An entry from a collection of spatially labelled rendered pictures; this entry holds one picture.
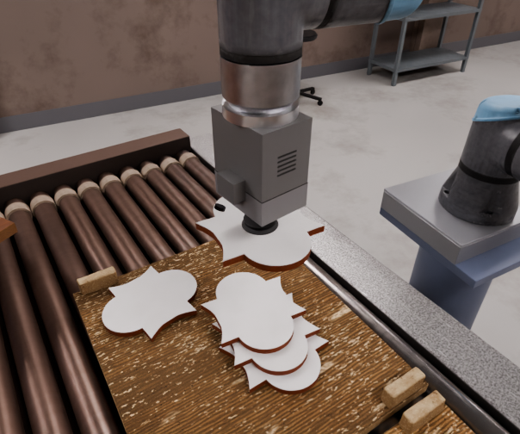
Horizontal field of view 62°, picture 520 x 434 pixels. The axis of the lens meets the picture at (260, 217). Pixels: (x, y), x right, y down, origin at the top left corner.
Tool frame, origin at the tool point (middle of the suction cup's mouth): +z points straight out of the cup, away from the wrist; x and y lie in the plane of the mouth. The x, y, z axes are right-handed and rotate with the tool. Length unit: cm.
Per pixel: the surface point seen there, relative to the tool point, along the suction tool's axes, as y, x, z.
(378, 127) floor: -155, 242, 112
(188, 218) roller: -32.9, 7.5, 20.5
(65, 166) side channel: -63, -6, 17
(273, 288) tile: -3.2, 5.1, 15.3
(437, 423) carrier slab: 23.8, 8.1, 18.3
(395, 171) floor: -105, 197, 112
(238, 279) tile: -8.0, 2.1, 15.3
